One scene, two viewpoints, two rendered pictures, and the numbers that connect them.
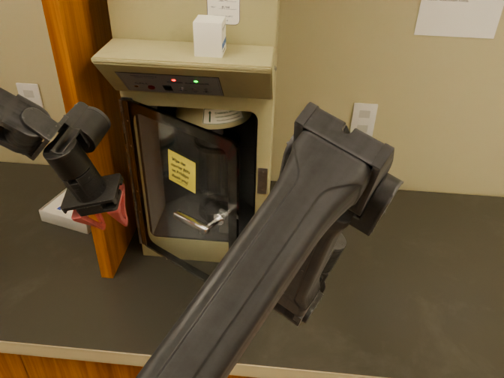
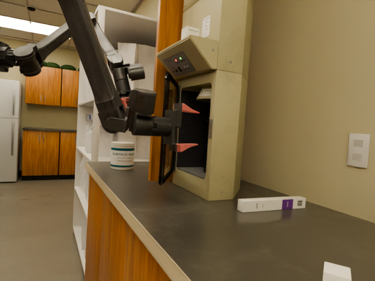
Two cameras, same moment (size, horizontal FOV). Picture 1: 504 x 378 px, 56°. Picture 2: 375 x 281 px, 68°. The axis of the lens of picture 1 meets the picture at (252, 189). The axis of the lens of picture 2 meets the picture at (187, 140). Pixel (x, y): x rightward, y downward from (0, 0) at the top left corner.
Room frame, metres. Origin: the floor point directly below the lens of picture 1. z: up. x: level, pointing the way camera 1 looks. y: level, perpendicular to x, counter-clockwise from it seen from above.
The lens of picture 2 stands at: (0.31, -0.84, 1.21)
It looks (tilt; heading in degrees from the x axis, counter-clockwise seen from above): 3 degrees down; 58
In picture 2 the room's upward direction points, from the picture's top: 4 degrees clockwise
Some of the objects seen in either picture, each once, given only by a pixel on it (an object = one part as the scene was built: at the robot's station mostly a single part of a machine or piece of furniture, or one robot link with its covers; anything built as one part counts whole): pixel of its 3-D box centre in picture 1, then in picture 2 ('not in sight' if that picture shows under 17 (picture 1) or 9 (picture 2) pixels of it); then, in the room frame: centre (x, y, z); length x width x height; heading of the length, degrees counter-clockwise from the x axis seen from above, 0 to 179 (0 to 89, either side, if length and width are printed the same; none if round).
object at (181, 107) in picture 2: not in sight; (184, 116); (0.74, -0.11, 1.23); 0.09 x 0.07 x 0.07; 175
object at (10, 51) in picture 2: not in sight; (8, 57); (0.27, 0.60, 1.45); 0.09 x 0.08 x 0.12; 59
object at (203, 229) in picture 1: (197, 218); not in sight; (0.76, 0.11, 1.20); 0.10 x 0.05 x 0.03; 54
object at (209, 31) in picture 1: (210, 36); (190, 37); (0.85, 0.08, 1.54); 0.05 x 0.05 x 0.06; 86
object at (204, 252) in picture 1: (182, 202); (169, 128); (0.83, 0.15, 1.19); 0.30 x 0.01 x 0.40; 54
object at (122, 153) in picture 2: not in sight; (122, 155); (0.83, 0.70, 1.02); 0.13 x 0.13 x 0.15
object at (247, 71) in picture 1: (188, 77); (183, 60); (0.86, 0.13, 1.46); 0.32 x 0.12 x 0.10; 86
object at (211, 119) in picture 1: (213, 100); (217, 94); (1.01, 0.09, 1.34); 0.18 x 0.18 x 0.05
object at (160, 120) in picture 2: not in sight; (162, 126); (0.67, -0.11, 1.20); 0.07 x 0.07 x 0.10; 85
